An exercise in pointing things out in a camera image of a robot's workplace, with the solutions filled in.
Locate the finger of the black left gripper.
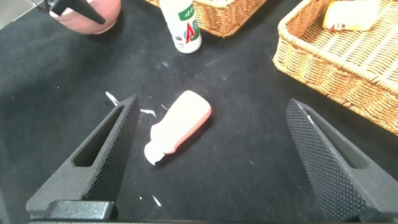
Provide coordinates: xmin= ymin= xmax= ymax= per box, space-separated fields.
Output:
xmin=46 ymin=0 xmax=106 ymax=26

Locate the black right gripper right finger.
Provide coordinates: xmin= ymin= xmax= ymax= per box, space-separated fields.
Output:
xmin=285 ymin=98 xmax=398 ymax=223

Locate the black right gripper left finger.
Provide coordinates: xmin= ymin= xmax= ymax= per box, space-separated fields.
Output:
xmin=25 ymin=95 xmax=141 ymax=220

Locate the wicker basket with food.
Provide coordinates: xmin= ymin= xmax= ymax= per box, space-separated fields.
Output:
xmin=272 ymin=0 xmax=398 ymax=136

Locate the wicker basket with utensils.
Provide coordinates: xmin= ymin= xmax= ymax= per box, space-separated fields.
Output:
xmin=144 ymin=0 xmax=268 ymax=39

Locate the pink bowl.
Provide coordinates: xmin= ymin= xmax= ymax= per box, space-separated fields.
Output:
xmin=49 ymin=0 xmax=122 ymax=35

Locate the long white scrap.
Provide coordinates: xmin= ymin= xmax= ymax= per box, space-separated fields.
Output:
xmin=104 ymin=91 xmax=120 ymax=106

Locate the black table cloth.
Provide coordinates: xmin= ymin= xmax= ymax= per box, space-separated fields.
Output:
xmin=0 ymin=0 xmax=398 ymax=224

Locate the pink lotion tube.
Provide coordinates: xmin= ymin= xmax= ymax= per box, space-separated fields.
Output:
xmin=144 ymin=90 xmax=213 ymax=166

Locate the white milk drink bottle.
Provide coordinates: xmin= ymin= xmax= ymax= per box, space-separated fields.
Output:
xmin=159 ymin=0 xmax=203 ymax=54

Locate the yellow cake slice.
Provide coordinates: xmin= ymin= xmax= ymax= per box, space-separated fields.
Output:
xmin=322 ymin=0 xmax=381 ymax=33

